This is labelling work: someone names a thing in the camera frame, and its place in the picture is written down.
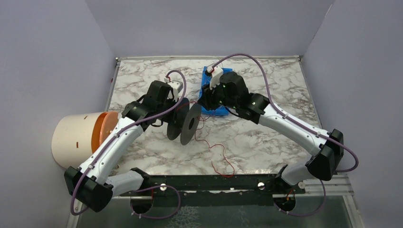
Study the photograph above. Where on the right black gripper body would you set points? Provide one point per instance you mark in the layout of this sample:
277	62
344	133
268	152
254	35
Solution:
209	100

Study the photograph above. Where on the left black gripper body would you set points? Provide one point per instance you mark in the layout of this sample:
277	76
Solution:
171	111

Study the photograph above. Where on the blue plastic bin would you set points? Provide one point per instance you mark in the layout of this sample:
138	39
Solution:
221	111

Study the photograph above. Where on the black cable spool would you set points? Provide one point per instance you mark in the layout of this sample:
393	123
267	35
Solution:
184	122

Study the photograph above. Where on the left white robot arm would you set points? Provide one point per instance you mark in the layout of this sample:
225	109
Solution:
90	183

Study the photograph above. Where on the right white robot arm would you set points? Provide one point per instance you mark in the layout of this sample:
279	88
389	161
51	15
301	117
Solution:
323	147

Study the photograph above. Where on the cream cylinder with orange lid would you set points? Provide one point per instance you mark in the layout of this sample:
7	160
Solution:
77	137

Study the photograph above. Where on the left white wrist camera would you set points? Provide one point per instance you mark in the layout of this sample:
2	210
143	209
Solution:
176	88

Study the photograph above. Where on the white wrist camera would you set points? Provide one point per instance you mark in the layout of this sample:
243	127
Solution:
214	72
176	88

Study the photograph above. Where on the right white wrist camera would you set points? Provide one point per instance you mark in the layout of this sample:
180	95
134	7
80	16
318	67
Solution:
214	72

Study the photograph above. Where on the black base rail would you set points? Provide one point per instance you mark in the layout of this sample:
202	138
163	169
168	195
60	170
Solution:
213	190

